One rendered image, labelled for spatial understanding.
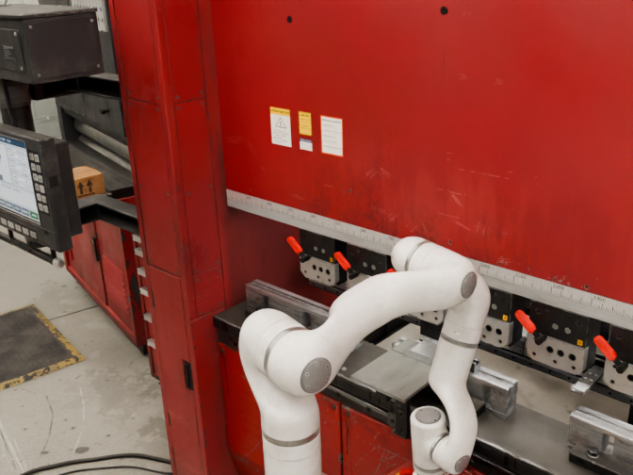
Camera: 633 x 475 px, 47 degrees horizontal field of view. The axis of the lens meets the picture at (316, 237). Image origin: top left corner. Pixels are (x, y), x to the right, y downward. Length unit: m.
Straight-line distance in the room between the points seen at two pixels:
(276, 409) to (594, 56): 0.98
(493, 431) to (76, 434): 2.22
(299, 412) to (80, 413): 2.49
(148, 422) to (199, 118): 1.75
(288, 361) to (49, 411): 2.69
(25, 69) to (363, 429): 1.46
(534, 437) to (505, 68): 0.96
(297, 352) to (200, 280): 1.26
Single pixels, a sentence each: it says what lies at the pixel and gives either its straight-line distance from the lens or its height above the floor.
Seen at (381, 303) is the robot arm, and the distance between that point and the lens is 1.48.
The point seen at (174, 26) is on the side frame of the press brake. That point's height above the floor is 1.88.
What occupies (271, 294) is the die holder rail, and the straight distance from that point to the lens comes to 2.56.
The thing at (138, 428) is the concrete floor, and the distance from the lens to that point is 3.67.
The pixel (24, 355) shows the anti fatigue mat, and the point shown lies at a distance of 4.45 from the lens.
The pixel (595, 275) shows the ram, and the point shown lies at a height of 1.37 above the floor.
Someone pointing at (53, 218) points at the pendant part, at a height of 1.36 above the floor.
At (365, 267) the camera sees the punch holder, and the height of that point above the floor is 1.20.
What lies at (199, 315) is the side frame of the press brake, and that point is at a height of 0.90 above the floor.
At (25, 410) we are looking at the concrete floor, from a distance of 3.99.
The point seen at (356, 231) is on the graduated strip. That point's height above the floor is 1.31.
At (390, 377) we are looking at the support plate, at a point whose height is 1.00.
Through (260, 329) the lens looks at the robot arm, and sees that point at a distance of 1.43.
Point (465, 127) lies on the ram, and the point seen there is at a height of 1.67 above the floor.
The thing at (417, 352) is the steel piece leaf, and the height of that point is 1.00.
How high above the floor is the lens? 2.10
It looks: 22 degrees down
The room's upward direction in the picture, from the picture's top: 2 degrees counter-clockwise
